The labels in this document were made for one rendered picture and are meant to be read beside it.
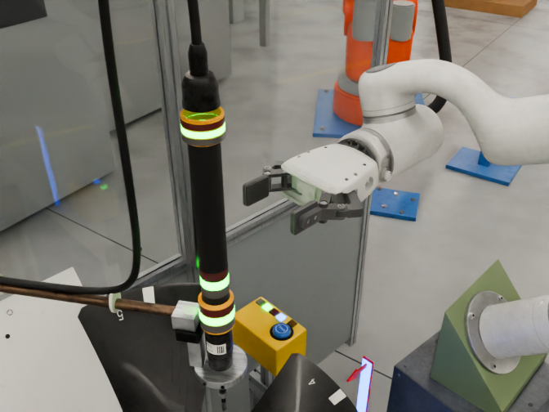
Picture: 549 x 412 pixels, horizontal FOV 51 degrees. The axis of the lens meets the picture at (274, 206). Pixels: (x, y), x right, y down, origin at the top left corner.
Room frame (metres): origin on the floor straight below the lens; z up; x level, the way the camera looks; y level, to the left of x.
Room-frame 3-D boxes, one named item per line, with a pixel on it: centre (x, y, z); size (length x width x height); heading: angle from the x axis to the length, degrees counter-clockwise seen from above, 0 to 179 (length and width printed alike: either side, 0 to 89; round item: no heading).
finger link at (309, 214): (0.56, -0.05, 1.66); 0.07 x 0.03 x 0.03; 134
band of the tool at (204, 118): (0.51, 0.07, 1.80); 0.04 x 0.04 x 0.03
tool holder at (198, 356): (0.52, 0.08, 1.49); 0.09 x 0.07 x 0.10; 79
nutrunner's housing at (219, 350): (0.51, 0.07, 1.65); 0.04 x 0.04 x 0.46
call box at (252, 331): (0.98, 0.01, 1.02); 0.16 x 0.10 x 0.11; 44
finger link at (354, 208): (0.60, -0.08, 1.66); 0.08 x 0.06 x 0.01; 36
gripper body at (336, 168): (0.66, -0.08, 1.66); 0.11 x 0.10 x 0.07; 134
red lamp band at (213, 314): (0.51, 0.07, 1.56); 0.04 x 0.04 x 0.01
